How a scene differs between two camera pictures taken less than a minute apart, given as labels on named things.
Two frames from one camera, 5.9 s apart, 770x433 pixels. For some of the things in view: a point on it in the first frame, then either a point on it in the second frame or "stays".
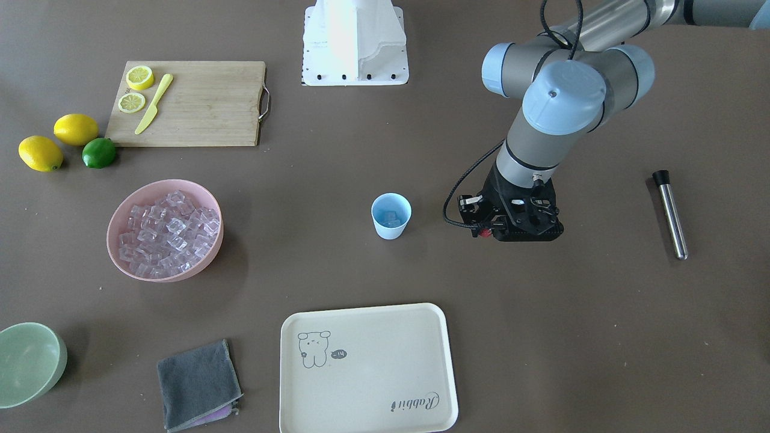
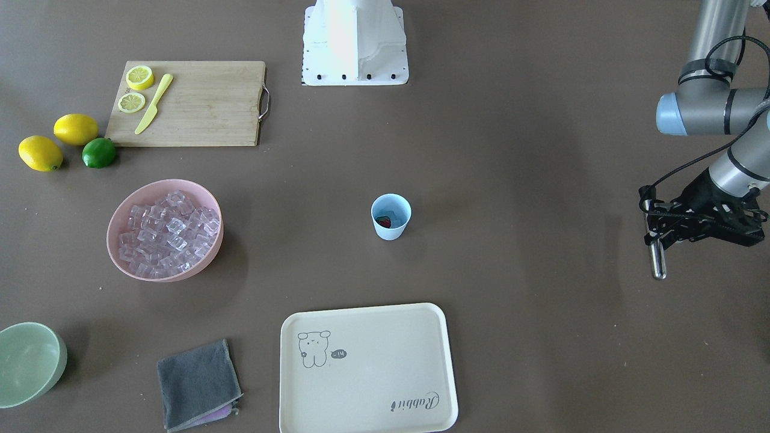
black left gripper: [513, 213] → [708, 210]
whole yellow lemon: [76, 130] stays
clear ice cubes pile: [168, 236] stays
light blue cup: [391, 213] stays
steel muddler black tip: [662, 178] → [657, 248]
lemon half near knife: [131, 102] stays
